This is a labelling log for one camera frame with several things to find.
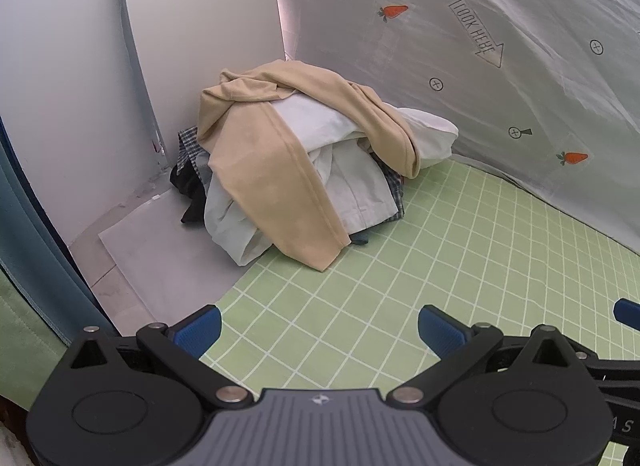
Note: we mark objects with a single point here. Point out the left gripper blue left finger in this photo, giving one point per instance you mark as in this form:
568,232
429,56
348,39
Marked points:
179,349

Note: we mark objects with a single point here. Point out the green grid mat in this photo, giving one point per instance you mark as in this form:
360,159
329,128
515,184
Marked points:
474,245

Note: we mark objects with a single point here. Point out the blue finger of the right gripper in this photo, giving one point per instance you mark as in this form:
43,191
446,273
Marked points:
627,312

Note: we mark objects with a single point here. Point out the white crumpled garment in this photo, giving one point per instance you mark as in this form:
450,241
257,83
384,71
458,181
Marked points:
341,154

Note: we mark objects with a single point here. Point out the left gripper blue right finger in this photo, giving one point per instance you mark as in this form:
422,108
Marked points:
463,351

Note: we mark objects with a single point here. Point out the teal curtain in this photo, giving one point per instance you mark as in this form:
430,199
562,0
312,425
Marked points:
38,262

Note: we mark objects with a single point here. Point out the plaid checkered garment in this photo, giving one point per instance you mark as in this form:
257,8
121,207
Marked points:
190,150

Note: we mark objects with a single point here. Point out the black garment in pile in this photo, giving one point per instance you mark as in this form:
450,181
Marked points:
188,183

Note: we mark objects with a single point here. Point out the grey flat board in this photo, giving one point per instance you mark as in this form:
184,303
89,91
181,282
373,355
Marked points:
172,267

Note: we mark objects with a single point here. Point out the beige long-sleeve shirt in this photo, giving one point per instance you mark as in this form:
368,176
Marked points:
260,162

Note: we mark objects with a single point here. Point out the grey carrot-print backdrop cloth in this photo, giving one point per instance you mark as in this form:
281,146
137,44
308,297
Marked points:
544,92

